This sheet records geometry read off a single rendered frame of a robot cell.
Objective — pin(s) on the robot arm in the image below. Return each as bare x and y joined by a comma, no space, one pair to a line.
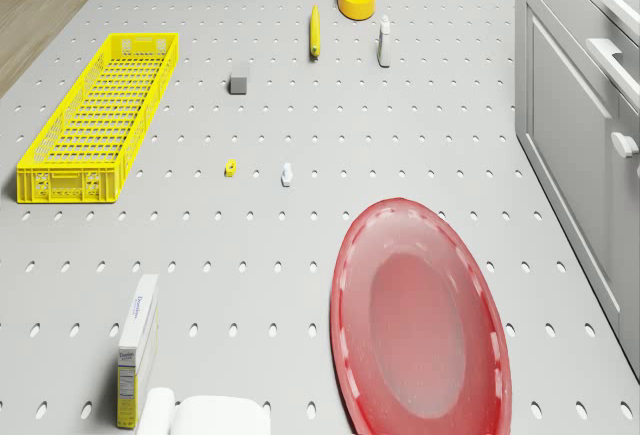
220,417

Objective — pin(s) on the red plate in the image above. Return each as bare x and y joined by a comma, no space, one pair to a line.
420,315

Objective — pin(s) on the banana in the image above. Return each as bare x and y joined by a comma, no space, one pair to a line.
315,30

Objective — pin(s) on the grey cube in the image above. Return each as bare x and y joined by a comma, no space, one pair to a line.
239,86

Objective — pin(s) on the white cabinet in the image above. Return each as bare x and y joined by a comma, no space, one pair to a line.
565,105

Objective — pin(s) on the yellow basket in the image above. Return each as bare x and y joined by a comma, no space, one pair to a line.
65,187

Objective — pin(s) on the white bottle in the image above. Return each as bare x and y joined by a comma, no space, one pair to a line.
384,47

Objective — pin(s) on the white and yellow box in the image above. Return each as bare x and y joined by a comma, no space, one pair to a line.
137,325

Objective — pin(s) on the small yellow block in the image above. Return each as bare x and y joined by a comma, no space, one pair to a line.
230,169

